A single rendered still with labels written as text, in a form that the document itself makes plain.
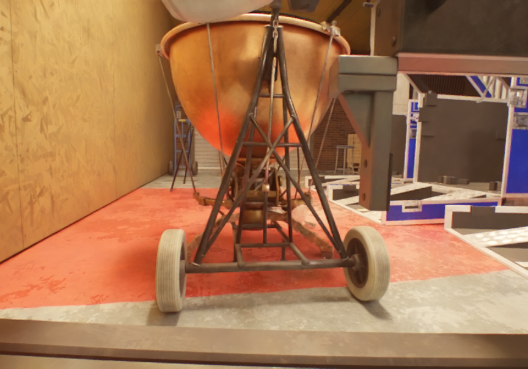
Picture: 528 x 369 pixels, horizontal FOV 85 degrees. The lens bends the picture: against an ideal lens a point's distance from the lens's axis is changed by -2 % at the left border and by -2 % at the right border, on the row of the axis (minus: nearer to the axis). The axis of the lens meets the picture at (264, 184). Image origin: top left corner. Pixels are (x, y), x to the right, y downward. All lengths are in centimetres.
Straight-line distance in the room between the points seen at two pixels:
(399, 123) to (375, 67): 389
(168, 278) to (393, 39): 62
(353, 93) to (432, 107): 285
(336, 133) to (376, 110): 808
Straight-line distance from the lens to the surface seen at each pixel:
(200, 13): 42
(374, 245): 80
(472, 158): 332
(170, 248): 71
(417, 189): 265
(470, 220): 193
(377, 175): 21
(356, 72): 21
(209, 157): 738
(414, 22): 22
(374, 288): 81
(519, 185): 239
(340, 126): 836
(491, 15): 25
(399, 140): 409
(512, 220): 203
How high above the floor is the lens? 39
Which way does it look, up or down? 6 degrees down
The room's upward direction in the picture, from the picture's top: 1 degrees clockwise
